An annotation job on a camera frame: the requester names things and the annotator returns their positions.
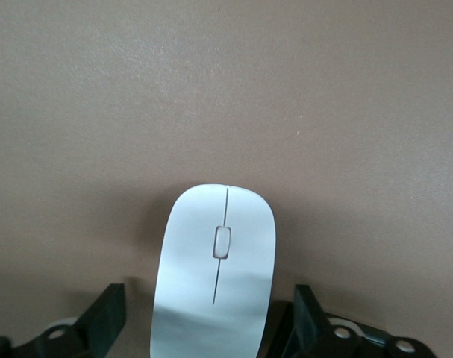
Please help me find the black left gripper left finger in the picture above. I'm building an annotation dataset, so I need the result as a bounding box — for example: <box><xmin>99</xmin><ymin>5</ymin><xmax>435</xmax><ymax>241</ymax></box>
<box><xmin>10</xmin><ymin>283</ymin><xmax>128</xmax><ymax>358</ymax></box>

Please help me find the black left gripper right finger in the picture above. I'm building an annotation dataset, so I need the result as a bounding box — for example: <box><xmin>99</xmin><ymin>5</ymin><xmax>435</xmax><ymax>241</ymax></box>
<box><xmin>293</xmin><ymin>283</ymin><xmax>384</xmax><ymax>358</ymax></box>

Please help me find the white computer mouse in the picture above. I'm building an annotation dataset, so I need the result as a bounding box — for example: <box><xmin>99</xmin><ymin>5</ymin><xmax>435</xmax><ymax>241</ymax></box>
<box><xmin>148</xmin><ymin>182</ymin><xmax>277</xmax><ymax>358</ymax></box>

